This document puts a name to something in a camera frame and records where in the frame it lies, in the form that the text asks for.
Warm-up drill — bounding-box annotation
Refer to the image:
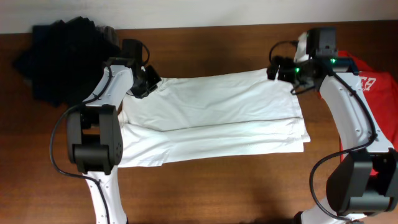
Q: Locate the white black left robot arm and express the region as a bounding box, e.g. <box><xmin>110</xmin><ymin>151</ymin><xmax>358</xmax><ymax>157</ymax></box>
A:
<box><xmin>66</xmin><ymin>39</ymin><xmax>160</xmax><ymax>223</ymax></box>

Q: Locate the black folded garment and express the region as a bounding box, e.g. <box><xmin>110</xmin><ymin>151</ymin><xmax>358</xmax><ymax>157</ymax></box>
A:
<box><xmin>12</xmin><ymin>17</ymin><xmax>120</xmax><ymax>107</ymax></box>

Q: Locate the red lettered t-shirt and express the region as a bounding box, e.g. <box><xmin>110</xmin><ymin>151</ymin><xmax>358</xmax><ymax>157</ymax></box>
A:
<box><xmin>338</xmin><ymin>50</ymin><xmax>398</xmax><ymax>151</ymax></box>

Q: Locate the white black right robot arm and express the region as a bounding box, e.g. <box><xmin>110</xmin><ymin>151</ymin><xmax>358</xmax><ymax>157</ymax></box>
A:
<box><xmin>267</xmin><ymin>27</ymin><xmax>397</xmax><ymax>224</ymax></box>

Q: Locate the white printed t-shirt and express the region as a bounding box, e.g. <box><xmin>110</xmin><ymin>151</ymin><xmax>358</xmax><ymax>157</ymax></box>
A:
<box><xmin>119</xmin><ymin>69</ymin><xmax>310</xmax><ymax>167</ymax></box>

